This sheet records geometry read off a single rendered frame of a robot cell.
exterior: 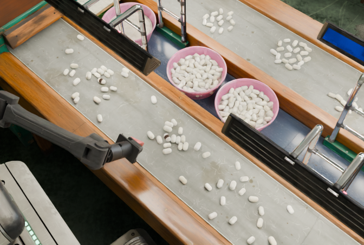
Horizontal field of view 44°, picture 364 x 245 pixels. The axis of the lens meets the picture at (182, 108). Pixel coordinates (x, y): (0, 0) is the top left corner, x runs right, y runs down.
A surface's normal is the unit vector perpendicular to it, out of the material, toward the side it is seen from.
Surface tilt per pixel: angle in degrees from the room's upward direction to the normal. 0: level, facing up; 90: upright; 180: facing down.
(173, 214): 0
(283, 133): 0
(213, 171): 0
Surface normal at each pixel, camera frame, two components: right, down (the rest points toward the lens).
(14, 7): 0.73, 0.55
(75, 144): -0.25, 0.12
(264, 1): -0.02, -0.57
